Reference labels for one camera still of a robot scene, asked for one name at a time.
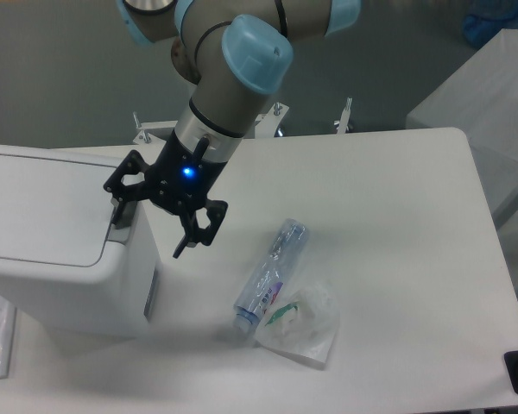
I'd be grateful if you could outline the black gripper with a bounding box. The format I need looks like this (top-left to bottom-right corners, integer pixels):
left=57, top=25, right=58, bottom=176
left=102, top=129, right=232, bottom=260

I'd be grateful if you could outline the white push-lid trash can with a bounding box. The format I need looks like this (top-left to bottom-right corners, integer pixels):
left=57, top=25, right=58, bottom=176
left=0, top=145, right=161, bottom=337

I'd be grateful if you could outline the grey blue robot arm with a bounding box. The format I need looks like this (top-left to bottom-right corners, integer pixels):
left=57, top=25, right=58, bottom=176
left=104, top=1, right=362, bottom=249

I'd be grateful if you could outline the clear plastic water bottle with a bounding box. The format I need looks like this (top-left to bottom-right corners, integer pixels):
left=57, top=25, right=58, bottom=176
left=233, top=218, right=309, bottom=336

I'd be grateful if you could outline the crumpled white plastic bag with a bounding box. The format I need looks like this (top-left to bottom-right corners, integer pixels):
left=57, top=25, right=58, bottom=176
left=254, top=282, right=340, bottom=370

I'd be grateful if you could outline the white covered side table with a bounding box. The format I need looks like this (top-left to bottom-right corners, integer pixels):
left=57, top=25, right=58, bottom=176
left=406, top=29, right=518, bottom=226

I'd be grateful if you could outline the blue object in background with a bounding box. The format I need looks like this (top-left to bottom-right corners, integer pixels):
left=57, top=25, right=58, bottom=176
left=461, top=1, right=518, bottom=49

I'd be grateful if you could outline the white pedestal base frame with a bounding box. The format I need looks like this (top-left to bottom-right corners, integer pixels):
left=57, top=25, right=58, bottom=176
left=132, top=97, right=354, bottom=145

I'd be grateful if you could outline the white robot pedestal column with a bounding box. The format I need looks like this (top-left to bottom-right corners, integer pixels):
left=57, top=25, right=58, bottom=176
left=170, top=36, right=201, bottom=86

